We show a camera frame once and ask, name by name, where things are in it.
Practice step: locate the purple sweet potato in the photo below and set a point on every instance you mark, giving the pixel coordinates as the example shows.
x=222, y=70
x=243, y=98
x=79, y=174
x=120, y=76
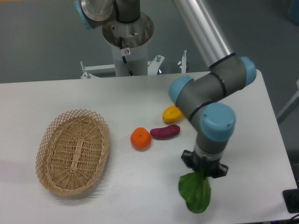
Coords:
x=165, y=133

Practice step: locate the orange mandarin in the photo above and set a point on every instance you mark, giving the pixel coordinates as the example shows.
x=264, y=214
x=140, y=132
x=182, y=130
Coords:
x=140, y=139

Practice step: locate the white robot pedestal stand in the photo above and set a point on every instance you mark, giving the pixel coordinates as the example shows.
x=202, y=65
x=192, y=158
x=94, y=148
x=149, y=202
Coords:
x=129, y=46

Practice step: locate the green leafy vegetable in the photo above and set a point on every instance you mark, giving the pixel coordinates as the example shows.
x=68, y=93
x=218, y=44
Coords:
x=195, y=189

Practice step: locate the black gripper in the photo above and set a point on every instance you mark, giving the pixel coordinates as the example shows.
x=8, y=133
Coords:
x=207, y=167

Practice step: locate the black device at table corner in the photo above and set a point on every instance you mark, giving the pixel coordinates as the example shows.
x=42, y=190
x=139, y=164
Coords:
x=291, y=198

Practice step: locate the woven wicker basket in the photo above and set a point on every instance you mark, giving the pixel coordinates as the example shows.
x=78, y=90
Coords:
x=73, y=152

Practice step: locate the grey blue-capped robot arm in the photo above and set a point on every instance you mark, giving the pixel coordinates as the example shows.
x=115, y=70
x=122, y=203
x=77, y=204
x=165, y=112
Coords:
x=199, y=100

